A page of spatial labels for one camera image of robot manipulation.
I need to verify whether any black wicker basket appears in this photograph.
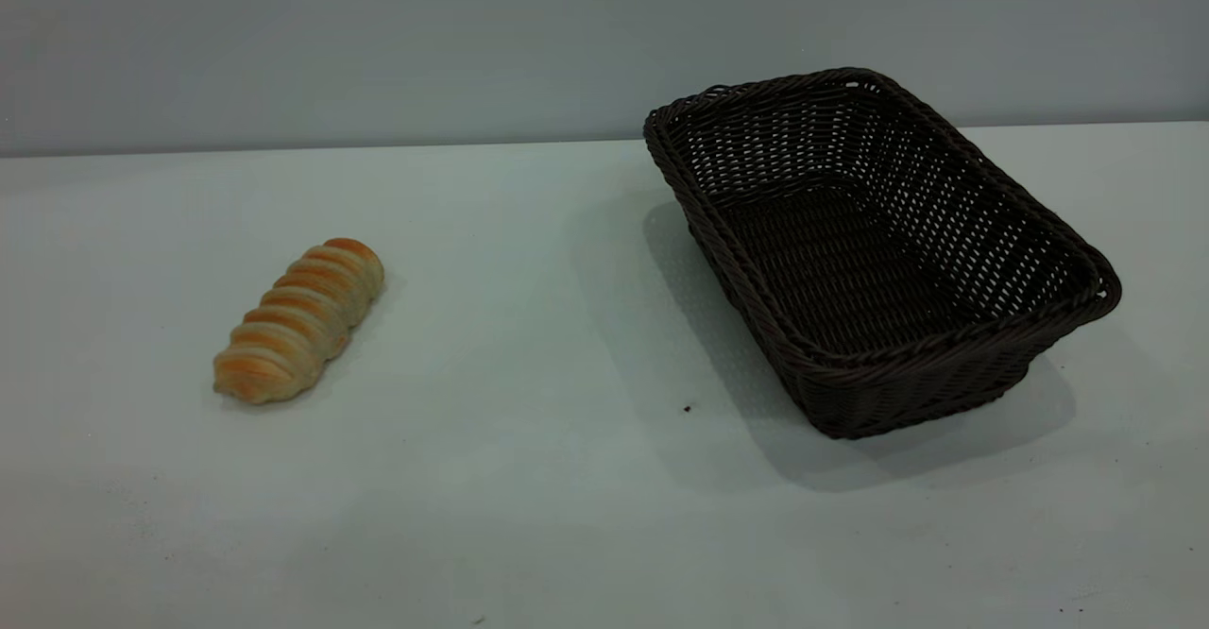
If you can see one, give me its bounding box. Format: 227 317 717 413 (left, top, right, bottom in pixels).
643 67 1123 440

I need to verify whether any striped golden bread roll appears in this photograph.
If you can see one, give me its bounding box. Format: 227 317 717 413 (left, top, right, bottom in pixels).
213 237 385 405

